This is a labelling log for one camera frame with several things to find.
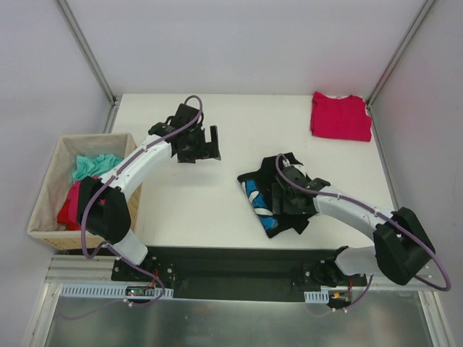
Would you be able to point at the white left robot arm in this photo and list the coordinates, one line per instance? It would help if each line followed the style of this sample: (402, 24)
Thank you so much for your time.
(102, 208)

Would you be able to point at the white cable duct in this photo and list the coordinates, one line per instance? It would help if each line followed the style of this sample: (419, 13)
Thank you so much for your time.
(105, 291)
(325, 297)

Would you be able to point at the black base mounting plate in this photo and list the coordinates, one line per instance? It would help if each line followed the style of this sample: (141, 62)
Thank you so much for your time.
(279, 275)

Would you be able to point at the left white cable duct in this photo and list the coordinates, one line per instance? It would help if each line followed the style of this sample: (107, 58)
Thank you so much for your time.
(105, 291)

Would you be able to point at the wicker laundry basket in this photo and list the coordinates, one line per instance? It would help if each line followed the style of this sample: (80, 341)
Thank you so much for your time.
(43, 224)

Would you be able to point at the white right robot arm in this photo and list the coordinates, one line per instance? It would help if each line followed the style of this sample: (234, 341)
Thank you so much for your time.
(400, 250)

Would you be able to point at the left aluminium frame post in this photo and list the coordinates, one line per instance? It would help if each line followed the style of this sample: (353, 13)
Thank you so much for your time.
(85, 49)

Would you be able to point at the right white cable duct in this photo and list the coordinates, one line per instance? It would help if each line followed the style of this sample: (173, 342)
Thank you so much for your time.
(325, 297)

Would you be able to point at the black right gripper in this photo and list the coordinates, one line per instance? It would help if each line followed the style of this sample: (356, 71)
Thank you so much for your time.
(283, 202)

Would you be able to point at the teal t-shirt in basket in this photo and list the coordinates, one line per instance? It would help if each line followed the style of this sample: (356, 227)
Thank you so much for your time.
(94, 165)

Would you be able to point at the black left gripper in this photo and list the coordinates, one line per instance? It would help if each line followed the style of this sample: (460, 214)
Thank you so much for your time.
(204, 145)

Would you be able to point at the red t-shirt in basket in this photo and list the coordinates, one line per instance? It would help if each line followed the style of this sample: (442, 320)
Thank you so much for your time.
(67, 216)

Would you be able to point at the right aluminium frame post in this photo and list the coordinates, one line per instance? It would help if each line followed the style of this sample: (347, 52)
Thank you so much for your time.
(410, 34)

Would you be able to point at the aluminium frame post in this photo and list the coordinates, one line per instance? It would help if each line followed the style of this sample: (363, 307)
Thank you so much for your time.
(85, 49)
(410, 34)

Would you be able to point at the red t-shirt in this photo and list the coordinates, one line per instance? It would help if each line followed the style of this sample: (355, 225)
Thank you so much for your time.
(67, 216)
(340, 118)

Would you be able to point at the black flower print t-shirt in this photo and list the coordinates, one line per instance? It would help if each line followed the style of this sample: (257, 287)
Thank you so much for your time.
(264, 194)

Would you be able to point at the aluminium front rail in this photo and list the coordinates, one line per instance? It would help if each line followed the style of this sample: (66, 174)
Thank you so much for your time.
(66, 268)

